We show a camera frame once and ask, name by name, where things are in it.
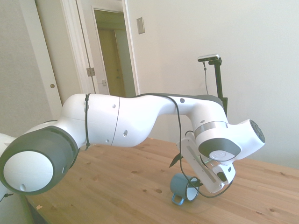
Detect white door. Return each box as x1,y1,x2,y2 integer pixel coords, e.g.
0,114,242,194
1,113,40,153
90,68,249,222
20,0,64,112

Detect grey exterior camera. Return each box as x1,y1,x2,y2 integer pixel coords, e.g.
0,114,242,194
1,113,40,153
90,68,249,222
197,53,221,63

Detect black camera stand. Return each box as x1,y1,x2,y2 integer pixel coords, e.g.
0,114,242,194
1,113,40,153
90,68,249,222
208,58,228,115

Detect grey wall switch plate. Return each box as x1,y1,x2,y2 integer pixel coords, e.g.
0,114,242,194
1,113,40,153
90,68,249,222
136,16,145,35

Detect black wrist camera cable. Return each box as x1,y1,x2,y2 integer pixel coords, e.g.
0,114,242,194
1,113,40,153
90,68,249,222
130,92,234,198

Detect thin grey camera cable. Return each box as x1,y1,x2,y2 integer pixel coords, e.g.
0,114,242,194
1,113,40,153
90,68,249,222
202,61,211,95

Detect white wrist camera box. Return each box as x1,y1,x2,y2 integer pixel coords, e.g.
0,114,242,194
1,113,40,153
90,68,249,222
210,162,236,186

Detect white door frame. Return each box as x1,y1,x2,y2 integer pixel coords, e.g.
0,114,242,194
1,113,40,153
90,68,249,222
61,0,141,96

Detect blue enamel mug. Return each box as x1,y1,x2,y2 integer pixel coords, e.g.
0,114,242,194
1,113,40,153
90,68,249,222
170,173,201,207

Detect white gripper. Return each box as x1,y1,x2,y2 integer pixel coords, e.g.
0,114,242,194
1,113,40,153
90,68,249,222
176,137,226,194

